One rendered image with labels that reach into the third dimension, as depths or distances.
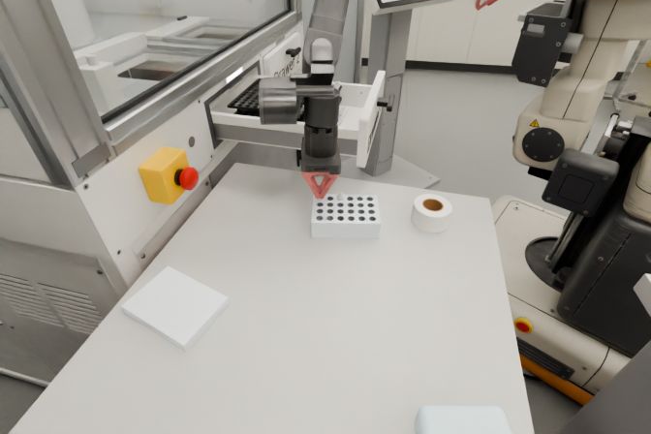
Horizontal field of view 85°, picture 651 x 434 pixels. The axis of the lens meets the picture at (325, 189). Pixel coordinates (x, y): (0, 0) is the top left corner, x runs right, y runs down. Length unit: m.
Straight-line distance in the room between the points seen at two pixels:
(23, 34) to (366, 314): 0.54
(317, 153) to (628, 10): 0.78
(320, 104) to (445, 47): 3.41
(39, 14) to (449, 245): 0.66
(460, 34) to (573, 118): 2.87
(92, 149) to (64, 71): 0.10
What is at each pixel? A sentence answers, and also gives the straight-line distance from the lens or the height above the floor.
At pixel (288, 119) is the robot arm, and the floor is 0.98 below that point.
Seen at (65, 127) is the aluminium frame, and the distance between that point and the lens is 0.55.
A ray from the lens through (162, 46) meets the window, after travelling 0.71.
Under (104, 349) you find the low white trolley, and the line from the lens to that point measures 0.61.
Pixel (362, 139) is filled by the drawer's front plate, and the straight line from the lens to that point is 0.70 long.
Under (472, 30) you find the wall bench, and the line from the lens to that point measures 3.93.
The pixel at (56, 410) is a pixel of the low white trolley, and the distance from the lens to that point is 0.59.
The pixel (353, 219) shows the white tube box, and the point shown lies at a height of 0.79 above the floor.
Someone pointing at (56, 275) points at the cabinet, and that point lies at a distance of 0.83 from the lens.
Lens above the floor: 1.22
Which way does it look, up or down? 37 degrees down
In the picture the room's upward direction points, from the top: straight up
